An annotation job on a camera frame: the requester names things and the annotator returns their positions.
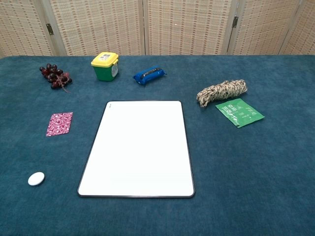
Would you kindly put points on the white magnetic board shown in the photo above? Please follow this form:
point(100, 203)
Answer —
point(140, 150)

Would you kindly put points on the blue snack packet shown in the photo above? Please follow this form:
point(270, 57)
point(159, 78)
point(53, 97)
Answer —
point(148, 73)

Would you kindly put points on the green bin with yellow lid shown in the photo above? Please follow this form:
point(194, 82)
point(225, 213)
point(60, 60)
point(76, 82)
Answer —
point(104, 67)

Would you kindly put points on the green tea sachet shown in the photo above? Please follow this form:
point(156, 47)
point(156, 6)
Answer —
point(239, 112)

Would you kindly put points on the woven folding screen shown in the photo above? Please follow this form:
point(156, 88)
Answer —
point(157, 27)

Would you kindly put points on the blue table cloth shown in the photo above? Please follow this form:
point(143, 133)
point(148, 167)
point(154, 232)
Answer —
point(246, 172)

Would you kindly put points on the dark red grape bunch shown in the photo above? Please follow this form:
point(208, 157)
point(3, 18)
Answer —
point(54, 75)

